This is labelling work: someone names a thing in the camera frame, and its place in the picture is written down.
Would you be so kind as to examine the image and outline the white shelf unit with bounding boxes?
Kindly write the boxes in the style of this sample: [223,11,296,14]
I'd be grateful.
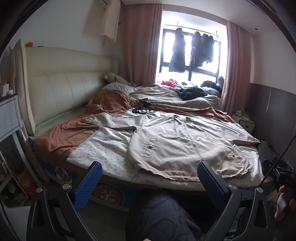
[0,93,30,209]

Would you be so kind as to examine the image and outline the black cables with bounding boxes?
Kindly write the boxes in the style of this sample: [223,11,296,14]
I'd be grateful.
[132,98,155,114]

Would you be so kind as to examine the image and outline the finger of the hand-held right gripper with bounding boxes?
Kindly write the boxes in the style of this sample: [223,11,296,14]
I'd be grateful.
[263,159,278,174]

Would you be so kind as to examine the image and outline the person's right hand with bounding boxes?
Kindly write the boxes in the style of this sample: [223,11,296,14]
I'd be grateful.
[275,185,296,220]

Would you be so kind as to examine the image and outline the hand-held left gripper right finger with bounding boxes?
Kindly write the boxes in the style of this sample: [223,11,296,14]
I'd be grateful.
[196,161,277,241]

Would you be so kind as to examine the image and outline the cream padded headboard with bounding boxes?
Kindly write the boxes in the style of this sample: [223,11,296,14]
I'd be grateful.
[13,39,121,137]

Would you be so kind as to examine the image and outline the white bedside box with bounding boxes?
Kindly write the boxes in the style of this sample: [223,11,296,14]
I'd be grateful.
[232,110,255,133]

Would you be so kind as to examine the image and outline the cartoon-print bed base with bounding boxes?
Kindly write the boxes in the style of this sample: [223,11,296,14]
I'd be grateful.
[39,160,278,207]

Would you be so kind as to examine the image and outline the dark cushion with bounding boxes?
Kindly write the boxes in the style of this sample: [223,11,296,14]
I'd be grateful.
[216,76,225,93]

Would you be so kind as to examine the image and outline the grey plush toy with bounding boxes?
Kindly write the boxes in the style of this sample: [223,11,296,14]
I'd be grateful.
[103,72,129,86]

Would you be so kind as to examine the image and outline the red clothing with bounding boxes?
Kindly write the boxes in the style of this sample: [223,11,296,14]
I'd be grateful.
[161,79,178,88]

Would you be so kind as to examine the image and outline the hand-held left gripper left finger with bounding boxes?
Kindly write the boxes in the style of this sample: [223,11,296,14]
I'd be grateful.
[26,161,103,241]

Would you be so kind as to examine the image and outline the white polka-dot sheet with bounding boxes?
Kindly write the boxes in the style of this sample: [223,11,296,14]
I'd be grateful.
[67,109,266,192]

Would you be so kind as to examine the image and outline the dark hanging jacket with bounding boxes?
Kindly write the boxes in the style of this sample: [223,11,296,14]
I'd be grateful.
[189,31,204,69]
[168,28,186,73]
[202,33,214,64]

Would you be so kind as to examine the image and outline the clothes rail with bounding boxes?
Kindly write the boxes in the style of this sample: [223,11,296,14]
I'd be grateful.
[165,22,226,41]

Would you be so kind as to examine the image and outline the pink curtain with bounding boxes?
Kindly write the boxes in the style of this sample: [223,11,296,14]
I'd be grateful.
[220,21,252,116]
[120,3,163,87]

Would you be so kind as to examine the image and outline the beige jacket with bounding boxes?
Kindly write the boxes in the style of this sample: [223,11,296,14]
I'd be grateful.
[81,113,260,182]

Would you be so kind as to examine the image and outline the dark clothing heap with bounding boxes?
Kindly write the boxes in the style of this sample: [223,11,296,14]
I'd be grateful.
[200,80,222,96]

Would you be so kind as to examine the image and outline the black clothes pile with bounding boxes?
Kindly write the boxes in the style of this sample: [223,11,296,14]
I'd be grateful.
[175,86,207,101]

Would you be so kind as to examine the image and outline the orange blanket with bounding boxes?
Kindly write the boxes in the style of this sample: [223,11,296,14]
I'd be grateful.
[34,89,234,168]

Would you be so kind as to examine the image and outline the cloth-covered air conditioner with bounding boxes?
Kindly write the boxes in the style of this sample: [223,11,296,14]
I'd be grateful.
[84,0,122,45]

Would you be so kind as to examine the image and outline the pale green pillow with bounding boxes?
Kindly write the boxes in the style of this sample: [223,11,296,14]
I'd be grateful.
[102,82,138,95]

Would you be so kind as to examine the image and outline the light green bed sheet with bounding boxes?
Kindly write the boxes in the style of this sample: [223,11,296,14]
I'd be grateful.
[35,102,95,135]

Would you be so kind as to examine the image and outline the person's leg in dark pants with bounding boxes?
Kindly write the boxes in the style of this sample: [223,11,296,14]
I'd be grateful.
[126,191,204,241]

